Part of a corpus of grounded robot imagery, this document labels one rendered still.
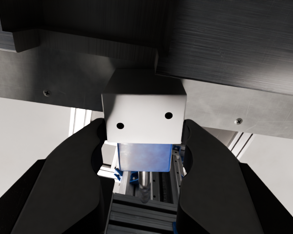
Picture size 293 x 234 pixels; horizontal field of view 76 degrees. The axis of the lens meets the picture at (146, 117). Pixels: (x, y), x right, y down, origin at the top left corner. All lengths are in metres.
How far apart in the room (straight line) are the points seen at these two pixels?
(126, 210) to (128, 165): 0.27
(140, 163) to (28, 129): 1.24
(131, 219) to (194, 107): 0.30
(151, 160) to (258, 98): 0.11
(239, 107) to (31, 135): 1.30
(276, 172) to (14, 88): 1.57
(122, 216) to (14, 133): 1.12
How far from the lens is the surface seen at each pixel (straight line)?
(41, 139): 1.37
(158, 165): 0.16
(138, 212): 0.43
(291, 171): 1.67
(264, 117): 0.21
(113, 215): 0.42
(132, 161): 0.16
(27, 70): 0.19
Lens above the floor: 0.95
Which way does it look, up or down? 60 degrees down
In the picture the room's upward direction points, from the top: 178 degrees counter-clockwise
